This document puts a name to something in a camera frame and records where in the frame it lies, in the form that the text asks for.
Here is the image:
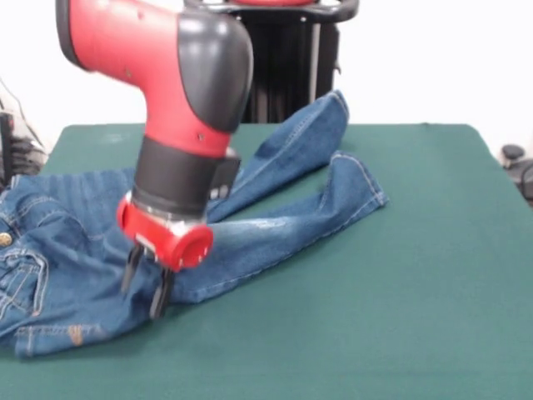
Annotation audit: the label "black electronics box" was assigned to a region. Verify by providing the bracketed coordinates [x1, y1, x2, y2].
[0, 111, 16, 181]

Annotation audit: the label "dark green table cloth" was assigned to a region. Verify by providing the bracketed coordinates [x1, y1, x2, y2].
[0, 122, 533, 400]

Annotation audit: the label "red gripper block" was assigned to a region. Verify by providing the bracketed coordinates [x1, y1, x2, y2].
[116, 192, 215, 321]

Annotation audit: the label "black office chair base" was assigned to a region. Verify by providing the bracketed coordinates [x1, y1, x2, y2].
[501, 143, 533, 197]

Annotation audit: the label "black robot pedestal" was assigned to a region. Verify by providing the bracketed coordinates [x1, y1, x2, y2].
[185, 0, 360, 125]

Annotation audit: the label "blue denim jeans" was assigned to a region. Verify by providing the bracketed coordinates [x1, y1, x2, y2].
[0, 89, 391, 360]

